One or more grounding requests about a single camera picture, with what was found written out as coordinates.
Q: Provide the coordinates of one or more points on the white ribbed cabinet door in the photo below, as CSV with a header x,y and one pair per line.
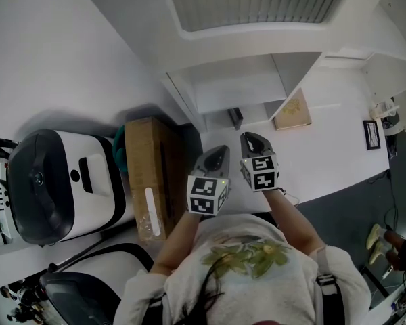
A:
x,y
253,2

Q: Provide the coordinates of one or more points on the person's right forearm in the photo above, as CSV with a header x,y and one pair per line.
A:
x,y
291,222

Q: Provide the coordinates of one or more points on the small black framed sign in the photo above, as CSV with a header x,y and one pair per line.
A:
x,y
371,135

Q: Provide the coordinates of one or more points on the beige book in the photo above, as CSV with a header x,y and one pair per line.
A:
x,y
292,112

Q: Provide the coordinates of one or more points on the teal round object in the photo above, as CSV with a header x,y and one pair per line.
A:
x,y
119,151

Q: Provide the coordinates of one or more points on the person's left forearm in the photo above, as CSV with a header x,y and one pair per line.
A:
x,y
176,242

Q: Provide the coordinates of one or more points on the brown cardboard box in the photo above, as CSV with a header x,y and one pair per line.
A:
x,y
152,168

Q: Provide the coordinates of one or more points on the long black object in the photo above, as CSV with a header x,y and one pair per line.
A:
x,y
236,118

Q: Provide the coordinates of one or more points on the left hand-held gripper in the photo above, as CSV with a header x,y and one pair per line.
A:
x,y
204,196

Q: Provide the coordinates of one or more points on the white flower print shirt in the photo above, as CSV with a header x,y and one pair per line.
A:
x,y
274,293

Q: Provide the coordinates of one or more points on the white shelf cabinet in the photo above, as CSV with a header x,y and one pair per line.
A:
x,y
237,86

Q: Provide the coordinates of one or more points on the white equipment rack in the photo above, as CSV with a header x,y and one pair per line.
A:
x,y
0,195

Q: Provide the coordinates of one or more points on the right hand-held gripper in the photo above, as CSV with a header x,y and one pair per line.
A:
x,y
262,174

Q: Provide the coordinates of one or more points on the white and black robot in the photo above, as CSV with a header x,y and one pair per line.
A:
x,y
57,188
84,296

